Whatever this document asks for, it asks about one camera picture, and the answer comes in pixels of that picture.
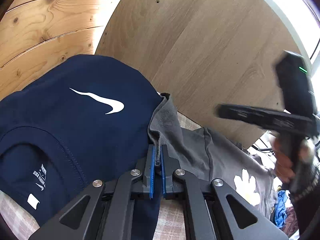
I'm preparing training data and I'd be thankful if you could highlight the dark grey daisy hoodie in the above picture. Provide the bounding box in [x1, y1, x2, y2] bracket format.
[148, 93, 277, 218]

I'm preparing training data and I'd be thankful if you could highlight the right forearm black sleeve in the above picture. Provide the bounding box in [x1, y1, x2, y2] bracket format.
[290, 183, 319, 234]

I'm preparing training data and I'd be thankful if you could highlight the right hand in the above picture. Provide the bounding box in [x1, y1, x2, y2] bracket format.
[273, 134, 319, 196]

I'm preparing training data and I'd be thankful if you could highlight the navy blue folded shirt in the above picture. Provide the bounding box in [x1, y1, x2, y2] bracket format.
[1, 55, 162, 226]

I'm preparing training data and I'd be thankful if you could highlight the blue striped garment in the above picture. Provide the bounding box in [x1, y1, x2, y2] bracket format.
[273, 190, 289, 228]

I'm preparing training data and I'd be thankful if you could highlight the oak wooden board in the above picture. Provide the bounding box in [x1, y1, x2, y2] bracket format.
[96, 0, 300, 147]

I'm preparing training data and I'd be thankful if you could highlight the pine slatted headboard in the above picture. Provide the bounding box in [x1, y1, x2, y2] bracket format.
[1, 0, 120, 98]

